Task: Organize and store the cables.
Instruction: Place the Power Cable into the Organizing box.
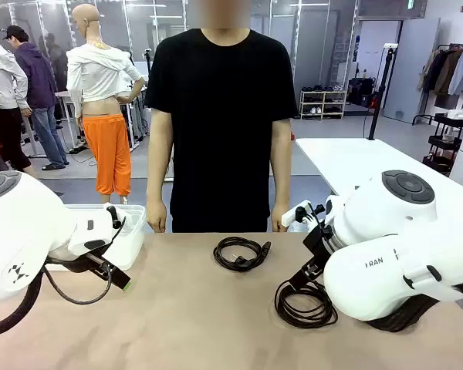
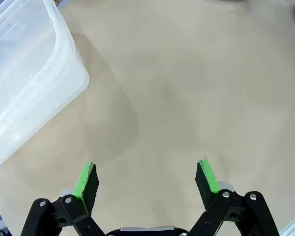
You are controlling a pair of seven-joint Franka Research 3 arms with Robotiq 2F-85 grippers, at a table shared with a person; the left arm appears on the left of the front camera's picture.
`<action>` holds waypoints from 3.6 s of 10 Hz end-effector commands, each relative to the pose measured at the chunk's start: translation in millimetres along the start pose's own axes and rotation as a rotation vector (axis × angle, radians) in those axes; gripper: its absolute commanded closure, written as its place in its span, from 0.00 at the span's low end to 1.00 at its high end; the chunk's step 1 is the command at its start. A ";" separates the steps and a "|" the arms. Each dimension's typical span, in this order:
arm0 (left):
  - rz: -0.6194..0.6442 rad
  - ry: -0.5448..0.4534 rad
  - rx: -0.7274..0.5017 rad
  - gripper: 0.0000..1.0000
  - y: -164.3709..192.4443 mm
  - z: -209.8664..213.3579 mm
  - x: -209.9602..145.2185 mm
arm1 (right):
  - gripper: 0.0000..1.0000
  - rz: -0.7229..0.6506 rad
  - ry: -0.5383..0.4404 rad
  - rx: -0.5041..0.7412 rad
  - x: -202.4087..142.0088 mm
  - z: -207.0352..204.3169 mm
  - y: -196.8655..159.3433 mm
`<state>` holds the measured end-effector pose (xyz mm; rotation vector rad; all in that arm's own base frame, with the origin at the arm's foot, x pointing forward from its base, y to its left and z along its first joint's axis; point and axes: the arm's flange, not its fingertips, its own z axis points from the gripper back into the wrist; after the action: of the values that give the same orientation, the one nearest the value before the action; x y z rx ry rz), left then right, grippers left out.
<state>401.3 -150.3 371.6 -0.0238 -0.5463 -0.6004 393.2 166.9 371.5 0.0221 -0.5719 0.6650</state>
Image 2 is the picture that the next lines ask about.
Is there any clear plastic storage bin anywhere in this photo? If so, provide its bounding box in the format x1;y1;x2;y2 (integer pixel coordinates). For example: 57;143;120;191
0;0;90;170

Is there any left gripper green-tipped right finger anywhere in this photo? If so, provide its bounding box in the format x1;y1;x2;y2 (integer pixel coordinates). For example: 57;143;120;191
189;159;281;236

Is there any aluminium frame rail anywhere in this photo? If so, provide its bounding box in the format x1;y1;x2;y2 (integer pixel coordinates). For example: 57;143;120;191
280;211;295;236

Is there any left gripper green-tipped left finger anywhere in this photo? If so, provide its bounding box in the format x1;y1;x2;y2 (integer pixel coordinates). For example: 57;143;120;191
21;161;106;236

